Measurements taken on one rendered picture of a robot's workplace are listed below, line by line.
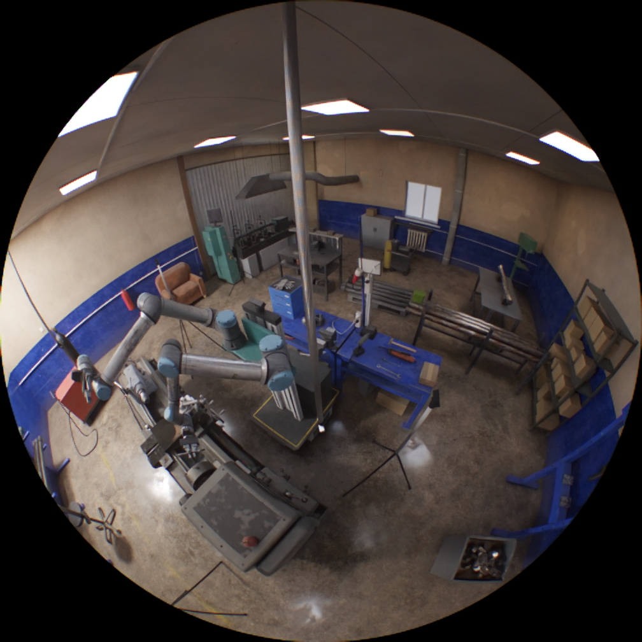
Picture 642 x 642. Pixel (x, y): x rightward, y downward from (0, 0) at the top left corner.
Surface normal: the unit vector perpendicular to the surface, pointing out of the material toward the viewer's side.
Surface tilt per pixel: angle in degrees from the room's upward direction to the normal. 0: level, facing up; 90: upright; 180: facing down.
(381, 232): 90
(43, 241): 90
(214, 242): 90
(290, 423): 0
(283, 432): 0
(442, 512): 0
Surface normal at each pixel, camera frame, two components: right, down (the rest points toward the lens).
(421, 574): -0.04, -0.76
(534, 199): -0.56, 0.56
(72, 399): 0.97, 0.12
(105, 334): 0.83, 0.33
